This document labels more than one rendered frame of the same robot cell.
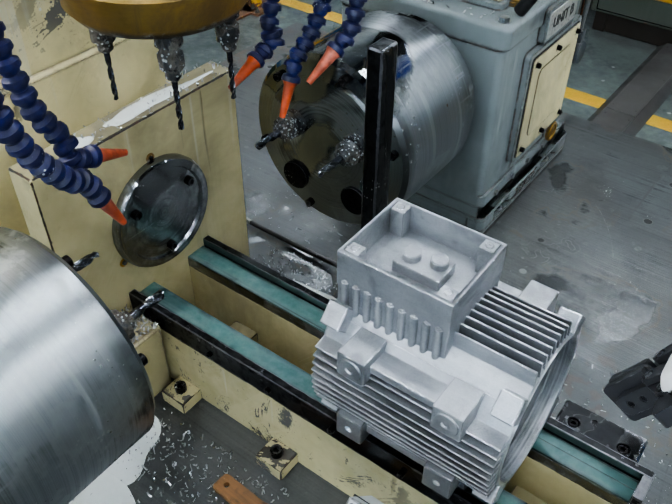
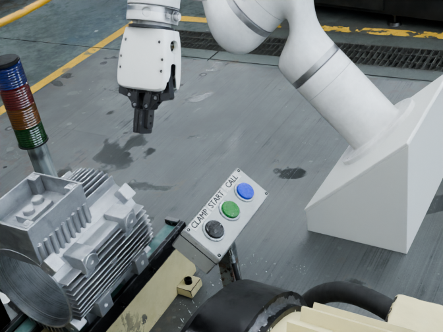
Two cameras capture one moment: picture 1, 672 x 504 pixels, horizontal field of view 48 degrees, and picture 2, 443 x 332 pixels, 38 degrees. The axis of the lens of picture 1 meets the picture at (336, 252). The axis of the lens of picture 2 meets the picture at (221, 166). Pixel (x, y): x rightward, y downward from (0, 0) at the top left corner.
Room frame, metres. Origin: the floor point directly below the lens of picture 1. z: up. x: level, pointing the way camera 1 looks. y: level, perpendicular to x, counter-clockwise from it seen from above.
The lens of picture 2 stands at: (0.25, 0.72, 1.66)
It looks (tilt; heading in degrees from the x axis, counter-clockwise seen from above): 33 degrees down; 268
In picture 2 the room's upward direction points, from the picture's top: 10 degrees counter-clockwise
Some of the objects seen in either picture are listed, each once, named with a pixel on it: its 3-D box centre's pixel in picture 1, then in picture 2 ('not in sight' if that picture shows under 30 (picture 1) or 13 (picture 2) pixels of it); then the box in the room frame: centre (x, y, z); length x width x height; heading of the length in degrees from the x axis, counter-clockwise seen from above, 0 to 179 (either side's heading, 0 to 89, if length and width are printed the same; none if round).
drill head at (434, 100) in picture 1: (378, 108); not in sight; (0.94, -0.06, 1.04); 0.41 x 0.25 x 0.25; 144
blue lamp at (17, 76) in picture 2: not in sight; (8, 74); (0.60, -0.48, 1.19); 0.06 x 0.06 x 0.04
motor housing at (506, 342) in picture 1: (446, 361); (71, 248); (0.49, -0.11, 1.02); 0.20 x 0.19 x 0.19; 54
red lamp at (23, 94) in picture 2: not in sight; (16, 93); (0.60, -0.48, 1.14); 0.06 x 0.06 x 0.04
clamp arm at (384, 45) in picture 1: (378, 150); not in sight; (0.71, -0.05, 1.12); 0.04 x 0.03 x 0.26; 54
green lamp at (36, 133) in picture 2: not in sight; (29, 132); (0.60, -0.48, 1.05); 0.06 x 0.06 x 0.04
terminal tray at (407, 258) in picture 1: (419, 276); (37, 218); (0.52, -0.08, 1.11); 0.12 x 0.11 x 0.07; 54
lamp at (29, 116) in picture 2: not in sight; (23, 113); (0.60, -0.48, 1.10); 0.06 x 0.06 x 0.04
